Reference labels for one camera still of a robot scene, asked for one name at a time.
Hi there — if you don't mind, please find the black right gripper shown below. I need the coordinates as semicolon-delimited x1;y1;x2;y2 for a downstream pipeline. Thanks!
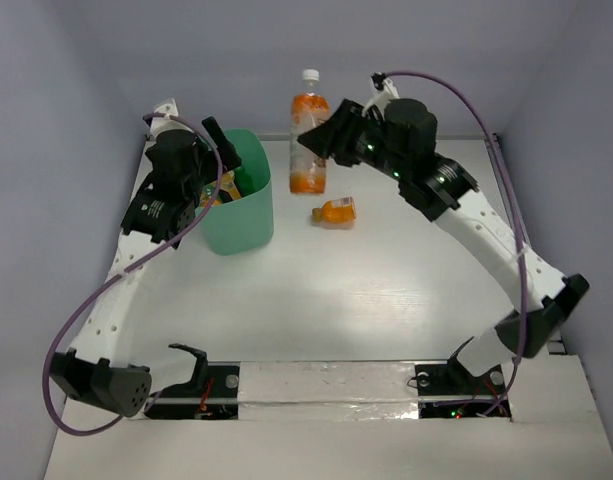
299;96;409;181

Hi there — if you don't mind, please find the yellow blue milk tea bottle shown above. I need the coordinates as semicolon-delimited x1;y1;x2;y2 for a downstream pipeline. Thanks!
200;171;242;207

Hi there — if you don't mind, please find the orange label clear tea bottle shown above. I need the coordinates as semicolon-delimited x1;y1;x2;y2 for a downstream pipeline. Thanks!
289;69;330;195

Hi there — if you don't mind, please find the orange juice bottle barcode label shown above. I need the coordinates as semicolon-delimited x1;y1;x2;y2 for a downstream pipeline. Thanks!
311;197;357;225

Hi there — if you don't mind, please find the green plastic bottle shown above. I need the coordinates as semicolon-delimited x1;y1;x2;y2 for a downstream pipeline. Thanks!
234;166;256;198

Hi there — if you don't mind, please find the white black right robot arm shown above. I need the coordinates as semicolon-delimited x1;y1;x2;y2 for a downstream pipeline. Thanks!
297;99;589;392

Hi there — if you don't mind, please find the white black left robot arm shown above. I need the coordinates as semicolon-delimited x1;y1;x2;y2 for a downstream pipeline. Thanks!
42;112;242;435

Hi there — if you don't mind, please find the green plastic bin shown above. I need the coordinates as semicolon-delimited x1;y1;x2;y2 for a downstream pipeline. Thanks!
199;129;274;256

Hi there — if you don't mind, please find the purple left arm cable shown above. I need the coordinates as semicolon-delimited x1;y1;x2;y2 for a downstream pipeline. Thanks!
41;113;225;437

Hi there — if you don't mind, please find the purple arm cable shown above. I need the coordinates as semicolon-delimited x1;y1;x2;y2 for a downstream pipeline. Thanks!
380;70;530;419
41;113;225;437

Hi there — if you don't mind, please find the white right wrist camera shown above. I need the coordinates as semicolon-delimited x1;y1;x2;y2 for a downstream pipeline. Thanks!
362;72;399;116

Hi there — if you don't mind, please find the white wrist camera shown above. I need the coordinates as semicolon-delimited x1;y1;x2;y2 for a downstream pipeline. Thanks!
142;98;185;140
362;72;399;116

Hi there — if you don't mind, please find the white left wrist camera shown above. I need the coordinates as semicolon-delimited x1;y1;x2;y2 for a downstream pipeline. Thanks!
142;98;185;140

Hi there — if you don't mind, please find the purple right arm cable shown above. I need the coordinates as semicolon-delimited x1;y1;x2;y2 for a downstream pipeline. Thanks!
380;70;530;419

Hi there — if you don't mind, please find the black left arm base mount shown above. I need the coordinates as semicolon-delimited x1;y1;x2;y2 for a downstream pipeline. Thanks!
143;343;240;421

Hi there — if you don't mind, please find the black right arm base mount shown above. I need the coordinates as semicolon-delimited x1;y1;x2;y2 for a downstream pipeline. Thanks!
406;362;511;420

